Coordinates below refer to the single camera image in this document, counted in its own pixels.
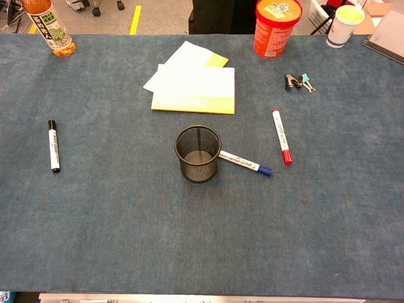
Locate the blue cap whiteboard marker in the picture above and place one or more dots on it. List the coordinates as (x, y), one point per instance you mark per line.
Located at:
(243, 162)

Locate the red cap whiteboard marker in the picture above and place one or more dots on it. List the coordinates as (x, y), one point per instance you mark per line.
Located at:
(281, 135)

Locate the black cap whiteboard marker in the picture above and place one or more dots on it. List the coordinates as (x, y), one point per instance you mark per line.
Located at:
(54, 148)

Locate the black mesh pen cup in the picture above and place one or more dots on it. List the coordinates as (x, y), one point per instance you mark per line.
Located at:
(199, 172)

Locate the yellow white Lexicon notebook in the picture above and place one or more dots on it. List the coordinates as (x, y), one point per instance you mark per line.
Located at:
(195, 91)

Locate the blue felt table mat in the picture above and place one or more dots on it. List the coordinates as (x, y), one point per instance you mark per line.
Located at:
(126, 221)

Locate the person in black clothes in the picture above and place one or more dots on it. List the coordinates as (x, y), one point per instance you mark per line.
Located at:
(221, 15)

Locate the orange red snack canister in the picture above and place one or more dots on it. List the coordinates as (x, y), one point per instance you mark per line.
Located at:
(274, 33)

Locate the long yellow floor tape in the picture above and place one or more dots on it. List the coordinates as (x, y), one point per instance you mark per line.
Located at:
(135, 19)

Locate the office chair wheel base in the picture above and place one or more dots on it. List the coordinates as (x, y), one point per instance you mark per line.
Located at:
(96, 11)

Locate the white plastic basket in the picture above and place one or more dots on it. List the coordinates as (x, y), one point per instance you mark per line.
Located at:
(317, 14)

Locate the white paper cup yellow lid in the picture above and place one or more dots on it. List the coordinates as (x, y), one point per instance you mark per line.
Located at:
(341, 30)

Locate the orange tea bottle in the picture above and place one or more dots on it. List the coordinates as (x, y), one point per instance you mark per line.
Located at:
(50, 30)

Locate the brown cardboard box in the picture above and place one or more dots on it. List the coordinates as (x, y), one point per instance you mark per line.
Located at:
(366, 25)

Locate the short yellow floor tape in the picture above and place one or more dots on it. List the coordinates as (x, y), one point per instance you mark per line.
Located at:
(33, 29)

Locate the blue printed package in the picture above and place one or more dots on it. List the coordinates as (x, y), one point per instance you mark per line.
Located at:
(5, 297)

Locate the aluminium rail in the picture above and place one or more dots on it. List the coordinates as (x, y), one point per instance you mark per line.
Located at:
(221, 298)

